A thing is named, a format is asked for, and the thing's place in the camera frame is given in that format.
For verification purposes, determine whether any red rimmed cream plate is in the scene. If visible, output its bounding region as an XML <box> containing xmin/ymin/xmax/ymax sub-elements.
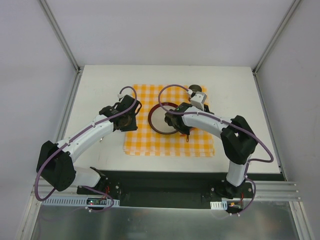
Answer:
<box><xmin>147</xmin><ymin>103</ymin><xmax>178</xmax><ymax>135</ymax></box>

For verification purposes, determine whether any yellow white checkered cloth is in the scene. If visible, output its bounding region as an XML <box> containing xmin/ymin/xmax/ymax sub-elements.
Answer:
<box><xmin>123</xmin><ymin>84</ymin><xmax>215</xmax><ymax>157</ymax></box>

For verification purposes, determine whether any metal cup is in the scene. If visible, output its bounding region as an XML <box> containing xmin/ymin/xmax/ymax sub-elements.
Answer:
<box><xmin>188</xmin><ymin>84</ymin><xmax>203</xmax><ymax>92</ymax></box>

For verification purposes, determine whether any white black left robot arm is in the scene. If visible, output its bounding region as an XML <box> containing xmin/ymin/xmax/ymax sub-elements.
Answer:
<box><xmin>36</xmin><ymin>94</ymin><xmax>142</xmax><ymax>195</ymax></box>

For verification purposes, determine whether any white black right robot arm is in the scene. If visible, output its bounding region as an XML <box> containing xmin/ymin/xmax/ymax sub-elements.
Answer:
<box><xmin>164</xmin><ymin>102</ymin><xmax>258</xmax><ymax>198</ymax></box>

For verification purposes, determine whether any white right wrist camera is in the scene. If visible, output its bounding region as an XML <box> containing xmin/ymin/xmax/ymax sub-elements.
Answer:
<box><xmin>187</xmin><ymin>89</ymin><xmax>207</xmax><ymax>111</ymax></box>

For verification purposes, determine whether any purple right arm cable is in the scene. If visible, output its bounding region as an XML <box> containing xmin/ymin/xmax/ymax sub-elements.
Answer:
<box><xmin>158</xmin><ymin>84</ymin><xmax>275</xmax><ymax>218</ymax></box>

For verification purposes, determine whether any aluminium left side rail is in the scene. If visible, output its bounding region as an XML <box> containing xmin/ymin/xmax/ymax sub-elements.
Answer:
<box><xmin>53</xmin><ymin>67</ymin><xmax>84</xmax><ymax>143</ymax></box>

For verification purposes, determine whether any aluminium rail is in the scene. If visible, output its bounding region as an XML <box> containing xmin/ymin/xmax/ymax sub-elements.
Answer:
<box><xmin>53</xmin><ymin>67</ymin><xmax>84</xmax><ymax>143</ymax></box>
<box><xmin>38</xmin><ymin>178</ymin><xmax>302</xmax><ymax>202</ymax></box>
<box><xmin>252</xmin><ymin>71</ymin><xmax>287</xmax><ymax>181</ymax></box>

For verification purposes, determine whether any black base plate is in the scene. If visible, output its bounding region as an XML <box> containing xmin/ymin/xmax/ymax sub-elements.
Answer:
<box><xmin>76</xmin><ymin>168</ymin><xmax>286</xmax><ymax>210</ymax></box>

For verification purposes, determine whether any aluminium right side rail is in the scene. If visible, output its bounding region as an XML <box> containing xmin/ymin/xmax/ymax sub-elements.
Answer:
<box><xmin>252</xmin><ymin>71</ymin><xmax>287</xmax><ymax>181</ymax></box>

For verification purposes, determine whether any right white cable duct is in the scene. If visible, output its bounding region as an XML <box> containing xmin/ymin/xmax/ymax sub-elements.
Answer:
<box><xmin>210</xmin><ymin>200</ymin><xmax>228</xmax><ymax>211</ymax></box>

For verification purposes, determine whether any white cable duct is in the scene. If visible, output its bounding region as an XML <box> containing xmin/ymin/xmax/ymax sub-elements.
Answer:
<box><xmin>210</xmin><ymin>200</ymin><xmax>228</xmax><ymax>211</ymax></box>
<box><xmin>42</xmin><ymin>196</ymin><xmax>120</xmax><ymax>208</ymax></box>

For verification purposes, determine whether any left white cable duct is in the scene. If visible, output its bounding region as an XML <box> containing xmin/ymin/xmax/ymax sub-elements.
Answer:
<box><xmin>42</xmin><ymin>196</ymin><xmax>120</xmax><ymax>208</ymax></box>

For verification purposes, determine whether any aluminium frame post left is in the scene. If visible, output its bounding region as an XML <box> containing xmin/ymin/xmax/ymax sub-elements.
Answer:
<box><xmin>37</xmin><ymin>0</ymin><xmax>81</xmax><ymax>73</ymax></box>

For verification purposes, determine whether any aluminium frame post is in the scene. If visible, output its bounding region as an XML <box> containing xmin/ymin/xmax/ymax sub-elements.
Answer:
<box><xmin>37</xmin><ymin>0</ymin><xmax>81</xmax><ymax>73</ymax></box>
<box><xmin>252</xmin><ymin>0</ymin><xmax>303</xmax><ymax>76</ymax></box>

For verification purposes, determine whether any aluminium front rail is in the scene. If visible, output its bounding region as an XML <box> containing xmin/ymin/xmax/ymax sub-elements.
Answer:
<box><xmin>38</xmin><ymin>178</ymin><xmax>302</xmax><ymax>202</ymax></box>

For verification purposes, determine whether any aluminium frame post right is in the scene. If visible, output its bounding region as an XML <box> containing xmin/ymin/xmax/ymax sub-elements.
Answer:
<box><xmin>252</xmin><ymin>0</ymin><xmax>303</xmax><ymax>76</ymax></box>

